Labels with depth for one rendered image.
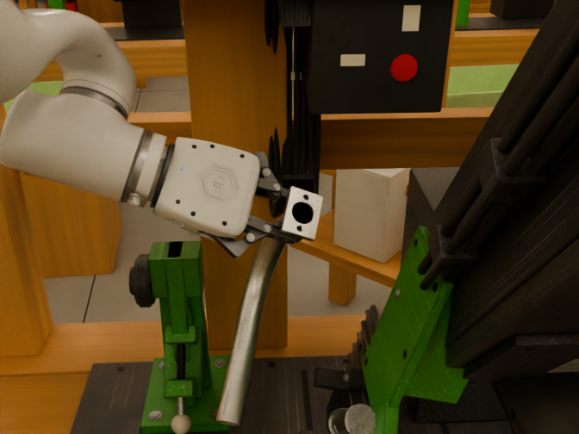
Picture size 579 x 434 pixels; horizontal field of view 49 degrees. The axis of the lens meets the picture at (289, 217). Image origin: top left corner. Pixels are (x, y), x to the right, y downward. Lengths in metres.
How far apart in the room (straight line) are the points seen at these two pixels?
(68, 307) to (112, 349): 1.69
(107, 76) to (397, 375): 0.44
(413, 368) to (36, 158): 0.44
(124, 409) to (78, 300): 1.89
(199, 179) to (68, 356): 0.59
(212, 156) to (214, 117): 0.24
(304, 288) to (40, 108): 2.25
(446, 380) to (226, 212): 0.30
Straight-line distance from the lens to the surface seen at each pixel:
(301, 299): 2.77
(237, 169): 0.70
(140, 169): 0.67
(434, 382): 0.73
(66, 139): 0.67
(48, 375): 1.18
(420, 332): 0.67
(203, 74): 0.91
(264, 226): 0.71
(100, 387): 1.09
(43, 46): 0.60
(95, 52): 0.69
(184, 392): 0.92
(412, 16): 0.81
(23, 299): 1.15
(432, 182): 0.92
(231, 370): 0.79
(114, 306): 2.83
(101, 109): 0.69
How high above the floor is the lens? 1.62
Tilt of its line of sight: 28 degrees down
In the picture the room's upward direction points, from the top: straight up
